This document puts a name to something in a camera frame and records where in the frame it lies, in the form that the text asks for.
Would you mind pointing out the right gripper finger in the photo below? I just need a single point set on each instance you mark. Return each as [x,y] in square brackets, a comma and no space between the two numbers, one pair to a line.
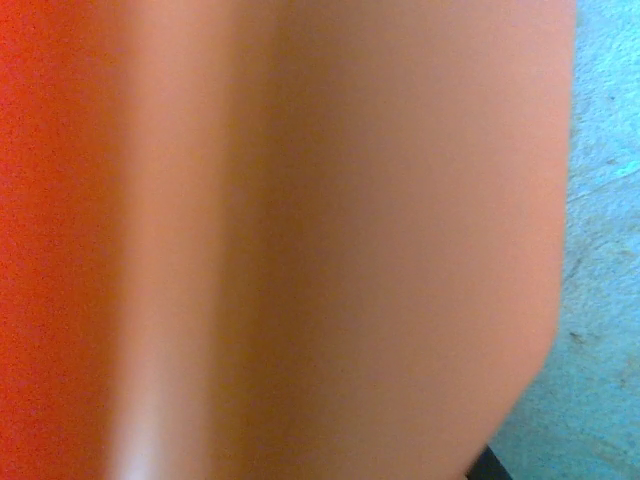
[487,467]

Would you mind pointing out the orange wrapping paper sheet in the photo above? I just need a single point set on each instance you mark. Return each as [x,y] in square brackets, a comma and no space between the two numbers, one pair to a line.
[325,225]

